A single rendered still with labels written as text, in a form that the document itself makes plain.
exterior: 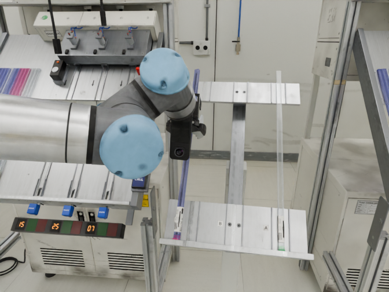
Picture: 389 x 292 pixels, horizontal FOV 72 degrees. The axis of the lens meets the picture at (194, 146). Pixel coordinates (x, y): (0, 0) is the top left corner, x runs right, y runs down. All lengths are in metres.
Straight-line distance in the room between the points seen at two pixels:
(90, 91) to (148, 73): 0.67
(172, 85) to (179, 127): 0.18
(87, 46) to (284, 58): 1.92
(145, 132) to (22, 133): 0.13
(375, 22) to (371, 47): 0.23
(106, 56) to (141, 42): 0.14
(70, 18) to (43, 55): 0.19
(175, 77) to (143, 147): 0.15
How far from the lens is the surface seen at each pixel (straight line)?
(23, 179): 1.04
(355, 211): 1.30
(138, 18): 1.18
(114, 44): 1.13
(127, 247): 1.40
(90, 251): 1.49
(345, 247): 1.40
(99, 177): 0.91
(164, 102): 0.46
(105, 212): 0.86
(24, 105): 0.35
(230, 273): 1.03
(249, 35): 2.64
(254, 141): 2.83
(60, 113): 0.34
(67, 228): 0.92
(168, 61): 0.45
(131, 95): 0.46
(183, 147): 0.61
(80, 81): 1.15
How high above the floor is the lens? 1.18
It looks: 21 degrees down
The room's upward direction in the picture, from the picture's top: straight up
